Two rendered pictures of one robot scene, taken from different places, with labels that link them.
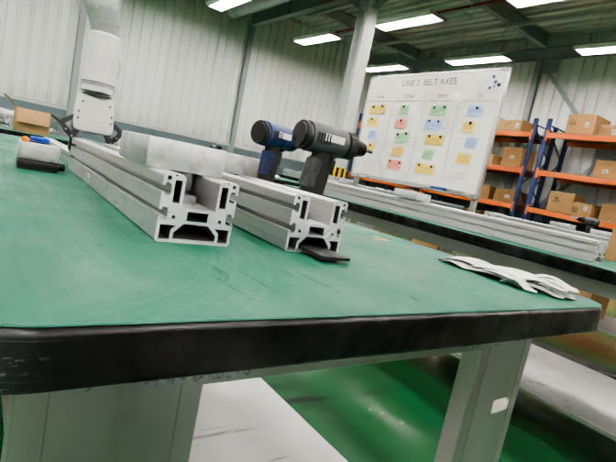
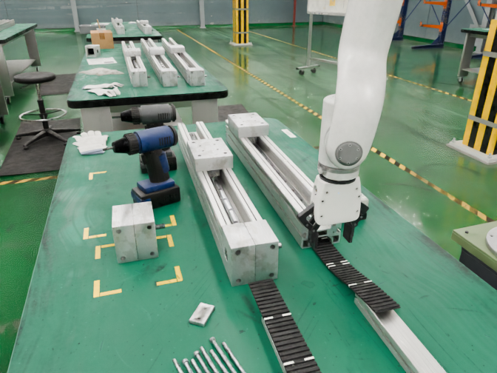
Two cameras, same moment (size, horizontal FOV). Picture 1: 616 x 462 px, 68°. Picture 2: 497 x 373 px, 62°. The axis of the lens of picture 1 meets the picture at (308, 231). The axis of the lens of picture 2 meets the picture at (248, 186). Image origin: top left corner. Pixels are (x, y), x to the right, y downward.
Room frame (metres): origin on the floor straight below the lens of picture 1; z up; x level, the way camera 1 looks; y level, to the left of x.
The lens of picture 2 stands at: (2.07, 0.73, 1.34)
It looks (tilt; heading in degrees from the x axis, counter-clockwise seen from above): 26 degrees down; 200
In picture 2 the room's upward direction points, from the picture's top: straight up
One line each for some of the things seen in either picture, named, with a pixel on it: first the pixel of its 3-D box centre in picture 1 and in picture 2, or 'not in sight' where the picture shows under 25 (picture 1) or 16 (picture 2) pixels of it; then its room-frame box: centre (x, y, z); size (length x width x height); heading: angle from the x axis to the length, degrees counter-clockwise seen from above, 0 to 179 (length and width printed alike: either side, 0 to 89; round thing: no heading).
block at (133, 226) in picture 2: not in sight; (140, 230); (1.38, 0.21, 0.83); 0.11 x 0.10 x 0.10; 126
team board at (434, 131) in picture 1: (408, 183); not in sight; (4.18, -0.80, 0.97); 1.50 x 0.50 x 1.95; 37
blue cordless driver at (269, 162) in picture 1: (277, 169); (143, 169); (1.19, 0.11, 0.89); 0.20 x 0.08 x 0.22; 146
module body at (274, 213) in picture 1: (214, 188); (209, 172); (1.01, 0.22, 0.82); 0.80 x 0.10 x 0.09; 36
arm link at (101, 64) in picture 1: (102, 59); (342, 130); (1.27, 0.64, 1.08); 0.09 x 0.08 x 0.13; 15
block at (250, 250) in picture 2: not in sight; (254, 251); (1.37, 0.49, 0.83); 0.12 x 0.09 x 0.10; 126
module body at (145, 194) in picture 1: (126, 174); (268, 166); (0.90, 0.38, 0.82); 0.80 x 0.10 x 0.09; 36
